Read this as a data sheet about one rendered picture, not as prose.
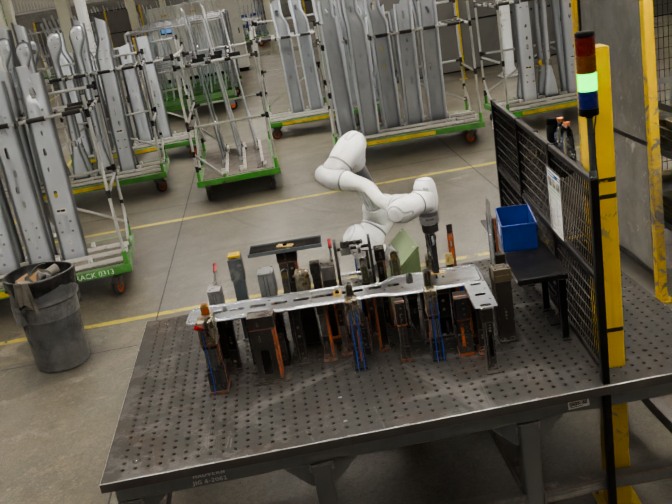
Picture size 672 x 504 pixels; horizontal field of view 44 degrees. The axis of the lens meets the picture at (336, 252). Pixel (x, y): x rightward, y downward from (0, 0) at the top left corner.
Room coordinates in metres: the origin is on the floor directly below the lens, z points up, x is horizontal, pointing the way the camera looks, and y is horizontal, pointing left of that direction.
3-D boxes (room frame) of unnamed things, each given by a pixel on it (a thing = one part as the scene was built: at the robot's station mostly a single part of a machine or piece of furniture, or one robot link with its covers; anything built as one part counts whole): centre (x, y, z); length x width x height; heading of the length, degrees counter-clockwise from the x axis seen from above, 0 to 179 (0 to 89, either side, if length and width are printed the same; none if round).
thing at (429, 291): (3.39, -0.37, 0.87); 0.12 x 0.09 x 0.35; 178
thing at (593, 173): (2.94, -0.98, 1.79); 0.07 x 0.07 x 0.57
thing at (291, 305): (3.61, 0.05, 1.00); 1.38 x 0.22 x 0.02; 88
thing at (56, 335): (5.68, 2.11, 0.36); 0.54 x 0.50 x 0.73; 3
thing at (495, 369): (3.21, -0.58, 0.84); 0.11 x 0.06 x 0.29; 178
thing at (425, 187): (3.59, -0.43, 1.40); 0.13 x 0.11 x 0.16; 136
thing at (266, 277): (3.79, 0.35, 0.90); 0.13 x 0.10 x 0.41; 178
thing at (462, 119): (10.80, -1.15, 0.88); 1.91 x 1.00 x 1.76; 90
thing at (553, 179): (3.48, -0.99, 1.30); 0.23 x 0.02 x 0.31; 178
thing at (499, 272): (3.46, -0.71, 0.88); 0.08 x 0.08 x 0.36; 88
